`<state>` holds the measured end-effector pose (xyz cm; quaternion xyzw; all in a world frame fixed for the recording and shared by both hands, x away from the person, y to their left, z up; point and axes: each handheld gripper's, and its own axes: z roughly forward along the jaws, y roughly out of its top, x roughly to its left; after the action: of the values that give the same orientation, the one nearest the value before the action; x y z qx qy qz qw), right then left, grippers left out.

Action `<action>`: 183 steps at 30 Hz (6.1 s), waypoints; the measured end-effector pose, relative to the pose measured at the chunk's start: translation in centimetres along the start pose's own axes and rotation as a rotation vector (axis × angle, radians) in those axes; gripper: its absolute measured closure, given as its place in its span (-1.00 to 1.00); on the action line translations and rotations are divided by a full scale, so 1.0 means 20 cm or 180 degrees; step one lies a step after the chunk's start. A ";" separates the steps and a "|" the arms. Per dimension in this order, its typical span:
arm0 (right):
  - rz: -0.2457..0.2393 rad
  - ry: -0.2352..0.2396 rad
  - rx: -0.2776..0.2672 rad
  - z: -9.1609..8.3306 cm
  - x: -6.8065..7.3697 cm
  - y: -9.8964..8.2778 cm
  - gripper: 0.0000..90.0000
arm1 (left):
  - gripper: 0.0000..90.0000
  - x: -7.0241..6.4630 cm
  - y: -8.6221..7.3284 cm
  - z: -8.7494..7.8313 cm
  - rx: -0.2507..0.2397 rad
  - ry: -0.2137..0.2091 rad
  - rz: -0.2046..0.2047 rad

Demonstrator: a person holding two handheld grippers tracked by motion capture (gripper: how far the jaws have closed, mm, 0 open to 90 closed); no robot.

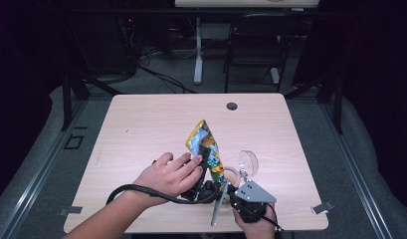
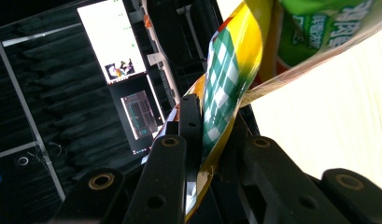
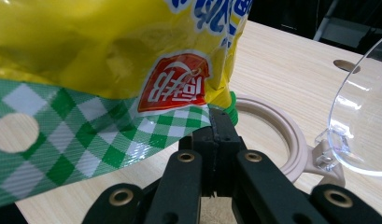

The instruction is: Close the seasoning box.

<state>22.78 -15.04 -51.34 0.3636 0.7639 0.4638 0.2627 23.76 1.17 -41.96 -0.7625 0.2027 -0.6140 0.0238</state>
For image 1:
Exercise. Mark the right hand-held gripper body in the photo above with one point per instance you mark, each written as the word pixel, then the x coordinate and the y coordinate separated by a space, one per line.
pixel 254 195

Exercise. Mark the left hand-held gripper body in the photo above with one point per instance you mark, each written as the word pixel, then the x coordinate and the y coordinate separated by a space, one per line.
pixel 207 191

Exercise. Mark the yellow spout pouch green cap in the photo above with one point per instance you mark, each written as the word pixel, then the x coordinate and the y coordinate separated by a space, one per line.
pixel 204 136

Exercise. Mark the person's right hand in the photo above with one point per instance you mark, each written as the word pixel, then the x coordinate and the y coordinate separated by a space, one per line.
pixel 260 230

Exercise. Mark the person's left hand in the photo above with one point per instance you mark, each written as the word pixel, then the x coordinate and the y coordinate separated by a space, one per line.
pixel 167 176

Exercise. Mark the grey tape strip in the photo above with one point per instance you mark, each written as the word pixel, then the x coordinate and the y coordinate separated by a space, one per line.
pixel 71 210
pixel 322 207

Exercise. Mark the white desk leg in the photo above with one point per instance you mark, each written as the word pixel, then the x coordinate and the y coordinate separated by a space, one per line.
pixel 275 75
pixel 198 59

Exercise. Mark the black folding chair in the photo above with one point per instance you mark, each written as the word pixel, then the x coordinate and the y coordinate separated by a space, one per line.
pixel 257 43

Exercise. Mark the black metal stand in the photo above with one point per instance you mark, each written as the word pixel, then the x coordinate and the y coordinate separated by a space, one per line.
pixel 338 99
pixel 67 99

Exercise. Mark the dark equipment cabinet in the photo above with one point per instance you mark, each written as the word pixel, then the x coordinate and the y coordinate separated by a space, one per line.
pixel 101 46

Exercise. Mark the light wooden background desk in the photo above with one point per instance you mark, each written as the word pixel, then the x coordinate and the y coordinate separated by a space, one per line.
pixel 244 3

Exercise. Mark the aluminium floor rail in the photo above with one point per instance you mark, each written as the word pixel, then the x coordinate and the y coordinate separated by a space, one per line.
pixel 353 172
pixel 41 169

